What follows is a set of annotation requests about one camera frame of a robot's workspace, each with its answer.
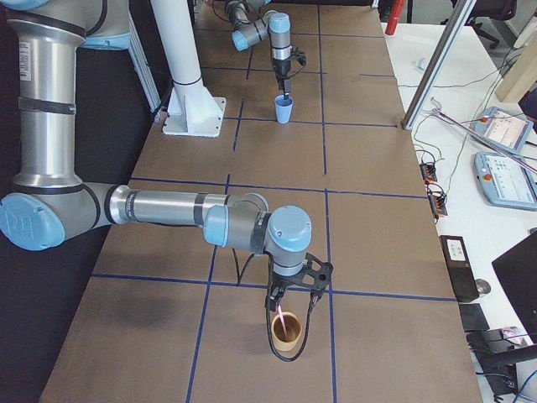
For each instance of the wooden bamboo cup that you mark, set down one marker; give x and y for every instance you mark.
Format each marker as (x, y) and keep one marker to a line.
(294, 330)

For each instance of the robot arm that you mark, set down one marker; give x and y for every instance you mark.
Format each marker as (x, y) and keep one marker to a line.
(273, 25)
(53, 204)

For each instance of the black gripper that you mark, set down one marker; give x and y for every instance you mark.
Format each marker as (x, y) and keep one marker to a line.
(282, 281)
(282, 69)

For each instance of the lower teach pendant tablet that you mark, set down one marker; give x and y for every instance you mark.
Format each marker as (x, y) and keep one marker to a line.
(504, 183)

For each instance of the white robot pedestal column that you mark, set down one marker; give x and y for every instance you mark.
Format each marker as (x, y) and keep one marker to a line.
(192, 110)

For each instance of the pink chopstick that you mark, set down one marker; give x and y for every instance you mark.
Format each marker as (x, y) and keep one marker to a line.
(282, 322)

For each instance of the blue plastic cup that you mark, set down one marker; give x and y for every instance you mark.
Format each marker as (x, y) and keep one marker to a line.
(283, 105)

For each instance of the red cylinder bottle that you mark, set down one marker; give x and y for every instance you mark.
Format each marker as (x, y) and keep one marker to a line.
(396, 10)

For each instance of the orange black connector board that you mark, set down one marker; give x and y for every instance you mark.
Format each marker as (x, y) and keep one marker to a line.
(428, 172)

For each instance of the teach pendant tablet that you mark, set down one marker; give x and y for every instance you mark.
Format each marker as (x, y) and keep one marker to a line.
(506, 130)
(504, 183)

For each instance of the aluminium frame post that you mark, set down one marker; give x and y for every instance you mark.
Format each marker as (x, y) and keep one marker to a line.
(448, 38)

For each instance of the upper teach pendant tablet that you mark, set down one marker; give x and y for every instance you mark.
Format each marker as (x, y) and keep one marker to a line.
(506, 130)

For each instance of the black laptop corner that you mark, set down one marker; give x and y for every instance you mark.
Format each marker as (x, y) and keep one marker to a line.
(516, 273)

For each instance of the black power adapter box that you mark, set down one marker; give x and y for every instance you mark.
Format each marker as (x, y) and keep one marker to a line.
(459, 268)

